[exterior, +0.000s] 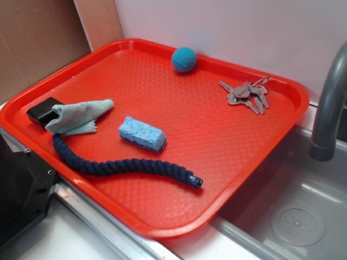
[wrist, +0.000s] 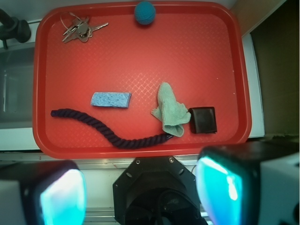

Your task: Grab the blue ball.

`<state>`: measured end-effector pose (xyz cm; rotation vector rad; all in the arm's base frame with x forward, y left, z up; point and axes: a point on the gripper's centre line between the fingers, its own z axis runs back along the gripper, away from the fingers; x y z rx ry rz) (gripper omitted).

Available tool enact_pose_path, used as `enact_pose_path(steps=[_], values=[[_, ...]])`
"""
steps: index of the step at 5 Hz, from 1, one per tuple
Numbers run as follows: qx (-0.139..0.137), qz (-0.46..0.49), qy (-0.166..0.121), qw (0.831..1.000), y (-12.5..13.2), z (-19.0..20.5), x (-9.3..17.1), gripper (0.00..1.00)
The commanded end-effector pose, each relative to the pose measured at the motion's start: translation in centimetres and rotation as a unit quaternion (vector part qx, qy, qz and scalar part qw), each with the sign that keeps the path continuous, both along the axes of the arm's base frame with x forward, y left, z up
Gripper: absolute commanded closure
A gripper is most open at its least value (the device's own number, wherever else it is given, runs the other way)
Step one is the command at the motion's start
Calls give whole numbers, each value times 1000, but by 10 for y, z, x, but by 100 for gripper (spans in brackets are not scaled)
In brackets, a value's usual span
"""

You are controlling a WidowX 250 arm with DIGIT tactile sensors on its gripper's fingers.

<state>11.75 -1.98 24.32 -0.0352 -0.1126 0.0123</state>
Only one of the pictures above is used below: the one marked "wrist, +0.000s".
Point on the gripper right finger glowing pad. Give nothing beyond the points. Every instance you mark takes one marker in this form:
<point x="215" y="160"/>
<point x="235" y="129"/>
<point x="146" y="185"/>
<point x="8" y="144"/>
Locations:
<point x="254" y="183"/>

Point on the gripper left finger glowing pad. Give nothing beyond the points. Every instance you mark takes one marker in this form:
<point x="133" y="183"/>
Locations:
<point x="42" y="193"/>

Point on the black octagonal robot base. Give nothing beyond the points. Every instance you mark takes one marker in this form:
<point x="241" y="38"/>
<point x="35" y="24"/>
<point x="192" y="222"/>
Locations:
<point x="156" y="191"/>

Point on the blue ball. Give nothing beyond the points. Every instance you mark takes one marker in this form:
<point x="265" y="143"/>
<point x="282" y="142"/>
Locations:
<point x="144" y="13"/>

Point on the dark brown leather wallet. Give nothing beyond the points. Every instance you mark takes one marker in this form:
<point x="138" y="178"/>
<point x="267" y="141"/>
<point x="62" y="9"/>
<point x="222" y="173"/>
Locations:
<point x="203" y="120"/>

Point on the light green cloth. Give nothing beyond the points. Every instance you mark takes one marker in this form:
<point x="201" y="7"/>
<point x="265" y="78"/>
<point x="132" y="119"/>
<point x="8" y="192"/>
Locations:
<point x="172" y="114"/>

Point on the blue sponge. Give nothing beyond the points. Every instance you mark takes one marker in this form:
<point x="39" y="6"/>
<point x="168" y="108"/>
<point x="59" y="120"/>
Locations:
<point x="111" y="99"/>

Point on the red plastic tray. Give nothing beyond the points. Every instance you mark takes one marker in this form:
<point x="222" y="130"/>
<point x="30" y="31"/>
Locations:
<point x="196" y="47"/>

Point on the metal sink basin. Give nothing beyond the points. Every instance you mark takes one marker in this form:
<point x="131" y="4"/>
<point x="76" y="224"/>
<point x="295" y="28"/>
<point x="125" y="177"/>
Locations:
<point x="16" y="86"/>

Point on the bunch of metal keys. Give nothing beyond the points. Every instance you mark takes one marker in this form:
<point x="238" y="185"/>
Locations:
<point x="79" y="29"/>

